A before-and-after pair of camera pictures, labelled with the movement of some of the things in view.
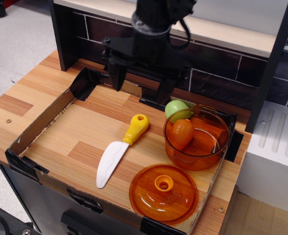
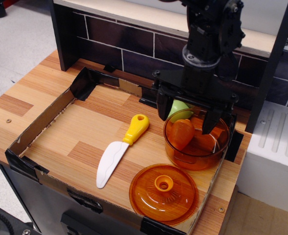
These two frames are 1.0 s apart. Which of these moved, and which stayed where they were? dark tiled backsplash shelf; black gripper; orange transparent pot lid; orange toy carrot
Moved: black gripper
Stayed: orange toy carrot; orange transparent pot lid; dark tiled backsplash shelf
